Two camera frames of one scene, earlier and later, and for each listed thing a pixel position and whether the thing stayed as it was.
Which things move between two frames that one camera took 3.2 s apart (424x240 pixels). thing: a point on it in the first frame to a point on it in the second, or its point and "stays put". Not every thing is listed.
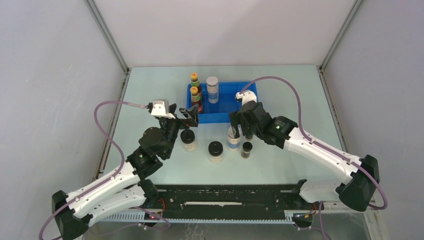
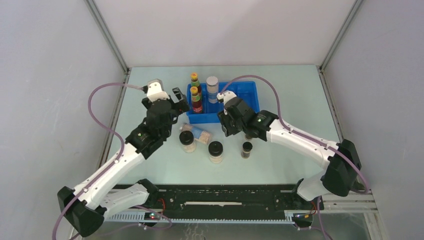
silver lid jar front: x=233 y=144 to x=205 y=137
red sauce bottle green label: x=195 y=81 stays put
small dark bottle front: x=247 y=146 stays put
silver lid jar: x=212 y=86 stays put
